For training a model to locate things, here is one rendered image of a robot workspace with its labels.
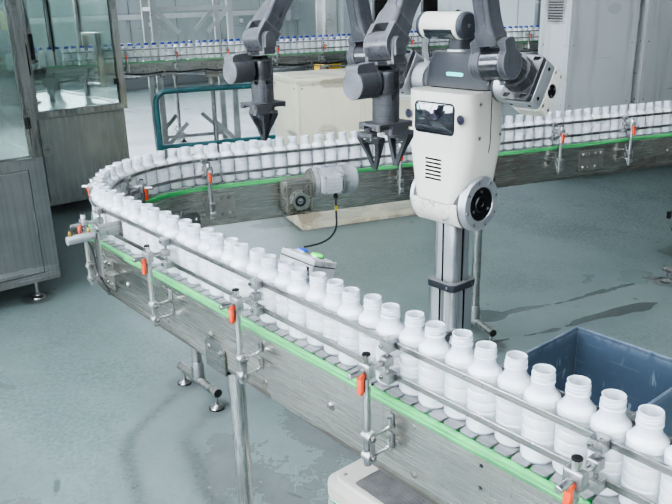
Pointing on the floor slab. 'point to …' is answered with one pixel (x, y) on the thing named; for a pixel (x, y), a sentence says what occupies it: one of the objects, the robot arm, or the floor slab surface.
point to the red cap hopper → (219, 73)
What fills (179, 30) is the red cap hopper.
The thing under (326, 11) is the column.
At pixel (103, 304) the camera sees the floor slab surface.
